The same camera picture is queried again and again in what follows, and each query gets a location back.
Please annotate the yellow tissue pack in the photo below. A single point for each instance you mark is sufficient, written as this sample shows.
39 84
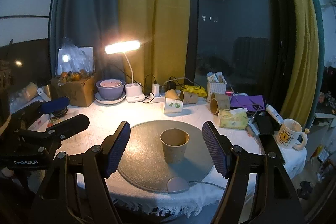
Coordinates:
232 120

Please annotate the white plastic basket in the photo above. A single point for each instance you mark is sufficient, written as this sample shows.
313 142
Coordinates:
216 88

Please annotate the white mug with yellow bear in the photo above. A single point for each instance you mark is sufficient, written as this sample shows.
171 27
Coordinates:
288 136

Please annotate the yellow curtain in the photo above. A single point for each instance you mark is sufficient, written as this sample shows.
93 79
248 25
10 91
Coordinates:
302 43
155 11

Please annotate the brown paper cup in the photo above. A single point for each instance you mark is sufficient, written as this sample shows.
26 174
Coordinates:
174 146
223 100
217 108
189 97

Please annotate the white desk lamp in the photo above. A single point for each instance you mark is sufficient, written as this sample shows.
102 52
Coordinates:
132 94

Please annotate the yellow cloth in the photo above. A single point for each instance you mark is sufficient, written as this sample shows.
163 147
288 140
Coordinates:
194 90

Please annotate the black power adapter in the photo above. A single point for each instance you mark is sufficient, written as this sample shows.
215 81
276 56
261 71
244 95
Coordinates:
170 86

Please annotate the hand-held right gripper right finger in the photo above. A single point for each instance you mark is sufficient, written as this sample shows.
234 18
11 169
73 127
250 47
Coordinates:
215 153

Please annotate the white power strip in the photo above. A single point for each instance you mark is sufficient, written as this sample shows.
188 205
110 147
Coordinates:
157 98

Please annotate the dark slippers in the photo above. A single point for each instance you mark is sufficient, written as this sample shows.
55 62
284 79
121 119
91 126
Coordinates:
304 189

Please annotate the cardboard box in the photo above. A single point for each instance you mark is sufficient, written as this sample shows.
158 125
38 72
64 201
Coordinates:
76 91

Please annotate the pink bowl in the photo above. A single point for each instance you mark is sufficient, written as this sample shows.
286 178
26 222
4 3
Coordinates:
110 83

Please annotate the pile of oranges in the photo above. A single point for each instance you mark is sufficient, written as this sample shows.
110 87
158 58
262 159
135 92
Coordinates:
69 76

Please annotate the black round lid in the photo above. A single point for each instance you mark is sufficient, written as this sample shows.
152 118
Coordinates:
61 111

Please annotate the clear plastic bag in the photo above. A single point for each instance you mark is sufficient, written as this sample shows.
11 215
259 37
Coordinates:
74 58

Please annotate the white cup with green print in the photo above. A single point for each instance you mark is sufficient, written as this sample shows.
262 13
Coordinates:
172 106

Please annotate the white fluted plate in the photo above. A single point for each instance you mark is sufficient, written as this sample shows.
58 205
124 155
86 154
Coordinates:
109 101

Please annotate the round grey turntable mat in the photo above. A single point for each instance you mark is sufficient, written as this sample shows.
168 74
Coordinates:
157 161

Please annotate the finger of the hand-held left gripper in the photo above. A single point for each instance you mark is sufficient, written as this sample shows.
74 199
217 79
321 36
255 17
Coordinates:
72 122
53 105

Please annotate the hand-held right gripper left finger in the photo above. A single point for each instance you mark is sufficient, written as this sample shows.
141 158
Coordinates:
117 151

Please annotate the white charger plug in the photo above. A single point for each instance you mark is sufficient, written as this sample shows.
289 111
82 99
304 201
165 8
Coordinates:
156 88

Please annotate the white tube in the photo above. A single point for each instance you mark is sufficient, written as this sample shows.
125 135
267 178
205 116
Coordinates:
274 113

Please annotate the purple bowl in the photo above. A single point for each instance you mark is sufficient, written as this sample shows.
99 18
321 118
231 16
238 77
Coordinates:
110 92

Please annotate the black box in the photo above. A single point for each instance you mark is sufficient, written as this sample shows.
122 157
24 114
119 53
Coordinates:
265 125

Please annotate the black window frame post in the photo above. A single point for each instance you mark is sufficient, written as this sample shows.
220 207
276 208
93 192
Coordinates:
193 16

